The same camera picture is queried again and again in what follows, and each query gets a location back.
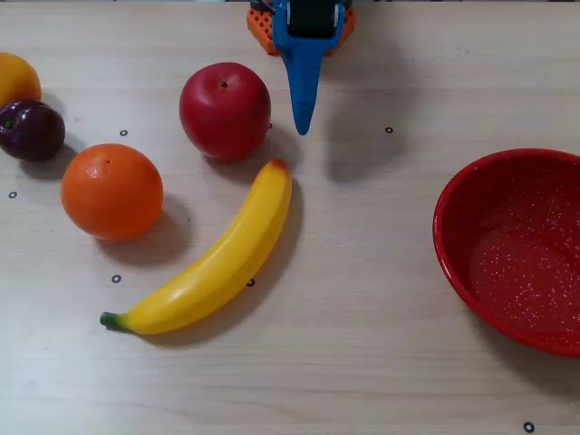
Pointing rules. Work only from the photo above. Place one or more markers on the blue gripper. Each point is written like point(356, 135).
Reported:
point(304, 47)

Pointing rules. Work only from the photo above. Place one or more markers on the dark purple plum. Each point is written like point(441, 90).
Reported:
point(31, 131)

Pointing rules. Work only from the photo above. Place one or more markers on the orange robot base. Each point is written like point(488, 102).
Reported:
point(260, 31)

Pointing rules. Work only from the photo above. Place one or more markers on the red speckled bowl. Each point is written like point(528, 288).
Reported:
point(521, 272)

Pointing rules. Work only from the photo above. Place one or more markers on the red apple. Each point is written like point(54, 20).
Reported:
point(224, 113)

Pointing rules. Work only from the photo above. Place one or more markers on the yellow banana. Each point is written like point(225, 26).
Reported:
point(217, 267)

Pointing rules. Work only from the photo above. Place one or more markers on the orange fruit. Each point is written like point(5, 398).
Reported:
point(113, 192)

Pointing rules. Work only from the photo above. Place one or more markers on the yellow-orange mango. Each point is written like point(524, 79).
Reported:
point(16, 79)

